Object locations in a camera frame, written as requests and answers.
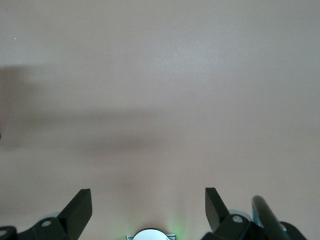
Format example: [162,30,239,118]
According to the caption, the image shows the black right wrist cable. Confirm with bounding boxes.
[251,195,288,240]

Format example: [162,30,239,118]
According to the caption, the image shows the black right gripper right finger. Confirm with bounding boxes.
[202,187,251,240]

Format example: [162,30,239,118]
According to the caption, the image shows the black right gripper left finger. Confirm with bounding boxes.
[18,188,93,240]

